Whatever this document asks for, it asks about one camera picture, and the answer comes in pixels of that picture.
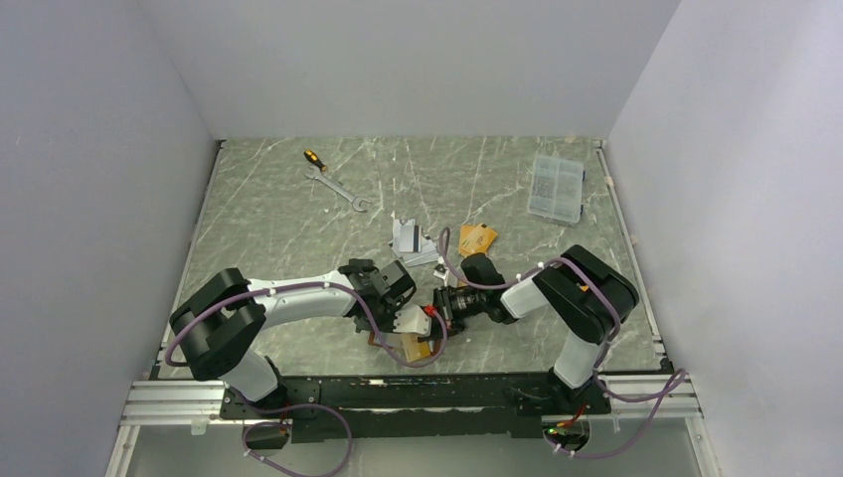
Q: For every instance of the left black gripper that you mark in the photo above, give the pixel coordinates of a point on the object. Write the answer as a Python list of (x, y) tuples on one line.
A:
[(395, 305)]

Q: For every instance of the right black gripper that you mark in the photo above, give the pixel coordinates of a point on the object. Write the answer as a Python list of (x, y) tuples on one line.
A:
[(444, 308)]

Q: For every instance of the gold card stack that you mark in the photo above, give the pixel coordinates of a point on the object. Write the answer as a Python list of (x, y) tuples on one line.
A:
[(475, 239)]

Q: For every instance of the brown leather card holder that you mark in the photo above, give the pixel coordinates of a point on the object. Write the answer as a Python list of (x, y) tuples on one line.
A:
[(414, 349)]

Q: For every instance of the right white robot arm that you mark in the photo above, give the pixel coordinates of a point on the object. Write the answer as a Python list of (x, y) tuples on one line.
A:
[(591, 298)]

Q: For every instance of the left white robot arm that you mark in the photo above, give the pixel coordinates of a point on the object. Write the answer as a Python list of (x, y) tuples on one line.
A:
[(215, 327)]

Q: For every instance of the silver open-end wrench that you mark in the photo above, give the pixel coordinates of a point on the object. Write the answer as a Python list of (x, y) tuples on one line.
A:
[(358, 203)]

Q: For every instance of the clear plastic organizer box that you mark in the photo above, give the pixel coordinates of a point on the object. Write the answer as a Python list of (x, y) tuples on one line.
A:
[(557, 189)]

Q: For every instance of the orange black screwdriver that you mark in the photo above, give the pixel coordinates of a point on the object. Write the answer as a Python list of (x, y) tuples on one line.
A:
[(312, 158)]

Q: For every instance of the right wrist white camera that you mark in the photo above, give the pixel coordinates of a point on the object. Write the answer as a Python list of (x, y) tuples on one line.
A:
[(441, 272)]

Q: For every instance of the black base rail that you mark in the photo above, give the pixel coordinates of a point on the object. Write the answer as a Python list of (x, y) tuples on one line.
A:
[(332, 407)]

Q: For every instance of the aluminium frame rail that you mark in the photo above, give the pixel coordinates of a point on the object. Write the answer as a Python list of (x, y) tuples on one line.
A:
[(197, 406)]

